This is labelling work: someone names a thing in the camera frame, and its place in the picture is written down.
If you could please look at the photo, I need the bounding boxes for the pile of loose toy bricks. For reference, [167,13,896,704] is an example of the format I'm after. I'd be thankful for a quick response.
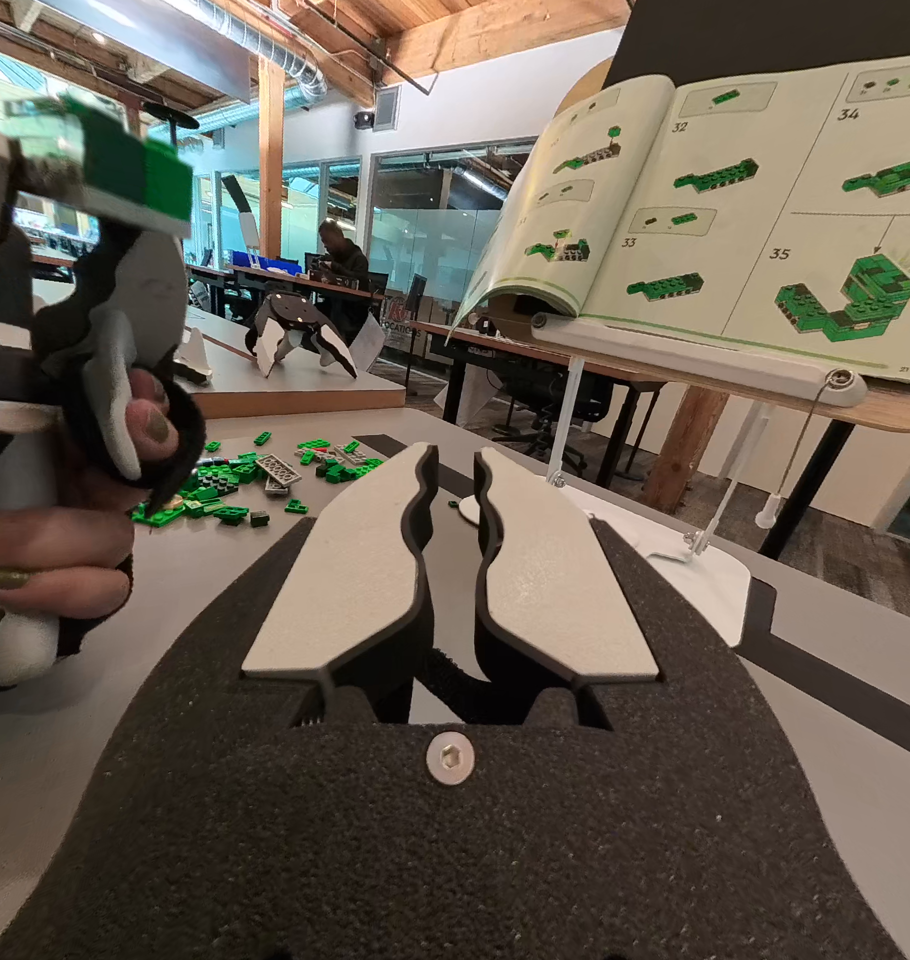
[128,429,387,530]

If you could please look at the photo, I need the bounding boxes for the grey desk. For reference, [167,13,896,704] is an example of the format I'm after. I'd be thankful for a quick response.
[0,408,910,960]

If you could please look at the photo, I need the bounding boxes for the wood-edged neighbouring table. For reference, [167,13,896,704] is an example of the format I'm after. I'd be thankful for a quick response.
[177,303,409,421]

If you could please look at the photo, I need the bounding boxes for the person's left hand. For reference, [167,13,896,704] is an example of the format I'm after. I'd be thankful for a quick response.
[0,371,194,624]

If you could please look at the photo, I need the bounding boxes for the white plastic stand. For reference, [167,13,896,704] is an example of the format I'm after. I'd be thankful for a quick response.
[171,328,216,385]

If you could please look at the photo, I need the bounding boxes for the long wooden background desk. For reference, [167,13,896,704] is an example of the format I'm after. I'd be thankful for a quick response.
[411,321,670,492]

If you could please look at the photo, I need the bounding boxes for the black board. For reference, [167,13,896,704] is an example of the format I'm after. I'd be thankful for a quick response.
[601,0,910,91]

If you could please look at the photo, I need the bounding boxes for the background work desk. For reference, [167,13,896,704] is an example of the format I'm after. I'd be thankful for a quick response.
[185,258,389,324]

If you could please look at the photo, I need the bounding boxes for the printed cardboard box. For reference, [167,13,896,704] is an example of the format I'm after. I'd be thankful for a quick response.
[382,294,426,352]

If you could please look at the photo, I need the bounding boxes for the silver ventilation duct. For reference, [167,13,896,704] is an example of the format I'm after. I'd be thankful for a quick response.
[192,0,330,102]

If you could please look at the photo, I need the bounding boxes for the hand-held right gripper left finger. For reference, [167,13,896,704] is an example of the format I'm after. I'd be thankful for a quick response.
[242,442,437,680]

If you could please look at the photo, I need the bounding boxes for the black office chair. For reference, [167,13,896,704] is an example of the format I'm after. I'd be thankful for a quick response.
[492,367,614,475]

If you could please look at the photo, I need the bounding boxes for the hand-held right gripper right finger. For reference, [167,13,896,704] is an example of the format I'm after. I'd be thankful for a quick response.
[473,447,660,687]

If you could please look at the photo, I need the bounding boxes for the green toy brick assembly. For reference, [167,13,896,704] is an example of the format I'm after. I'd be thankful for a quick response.
[5,90,195,237]

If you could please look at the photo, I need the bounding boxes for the wooden post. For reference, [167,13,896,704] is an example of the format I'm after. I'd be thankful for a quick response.
[257,56,287,260]
[641,386,731,515]

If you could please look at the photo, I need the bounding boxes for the open building instruction booklet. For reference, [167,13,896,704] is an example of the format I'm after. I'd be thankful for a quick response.
[446,48,910,387]

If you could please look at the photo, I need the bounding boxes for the spare black and white gripper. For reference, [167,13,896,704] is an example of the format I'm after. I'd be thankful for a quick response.
[243,291,360,380]

